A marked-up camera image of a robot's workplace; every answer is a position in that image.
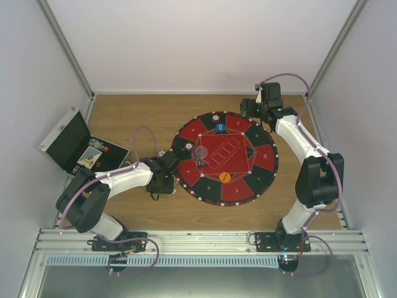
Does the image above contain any blue small blind button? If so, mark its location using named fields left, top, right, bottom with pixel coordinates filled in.
left=215, top=123, right=226, bottom=132

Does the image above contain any orange big blind button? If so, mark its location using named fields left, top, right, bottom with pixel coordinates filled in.
left=219, top=172, right=231, bottom=183

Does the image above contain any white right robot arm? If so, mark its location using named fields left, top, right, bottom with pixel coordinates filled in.
left=240, top=98, right=344, bottom=251

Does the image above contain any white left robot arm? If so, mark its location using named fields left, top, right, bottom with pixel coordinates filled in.
left=56, top=151, right=179, bottom=251

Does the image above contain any clear round dealer button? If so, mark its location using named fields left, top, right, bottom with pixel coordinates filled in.
left=194, top=146, right=208, bottom=158

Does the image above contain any round red black poker mat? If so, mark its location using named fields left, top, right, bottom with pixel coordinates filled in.
left=171, top=111, right=279, bottom=207

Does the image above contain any card box in case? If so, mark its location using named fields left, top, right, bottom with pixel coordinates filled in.
left=77, top=146, right=102, bottom=169

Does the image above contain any aluminium poker case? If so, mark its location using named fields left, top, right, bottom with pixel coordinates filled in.
left=40, top=107, right=130, bottom=176

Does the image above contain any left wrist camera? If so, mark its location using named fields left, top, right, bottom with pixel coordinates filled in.
left=158, top=150, right=179, bottom=173

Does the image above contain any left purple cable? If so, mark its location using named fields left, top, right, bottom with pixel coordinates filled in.
left=60, top=125, right=158, bottom=230

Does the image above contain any purple cable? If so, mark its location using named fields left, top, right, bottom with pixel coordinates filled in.
left=259, top=73, right=344, bottom=212
left=60, top=125, right=158, bottom=230

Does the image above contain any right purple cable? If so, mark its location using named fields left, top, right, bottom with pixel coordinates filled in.
left=259, top=73, right=344, bottom=212

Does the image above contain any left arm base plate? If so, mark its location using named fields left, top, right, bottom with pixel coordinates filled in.
left=87, top=232, right=148, bottom=253

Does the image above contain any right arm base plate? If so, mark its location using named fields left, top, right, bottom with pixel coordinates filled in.
left=247, top=232, right=311, bottom=253

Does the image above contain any front aluminium rail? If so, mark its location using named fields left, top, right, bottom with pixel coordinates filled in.
left=33, top=229, right=369, bottom=255

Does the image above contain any slotted cable duct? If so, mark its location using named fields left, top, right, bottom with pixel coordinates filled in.
left=47, top=254, right=279, bottom=268

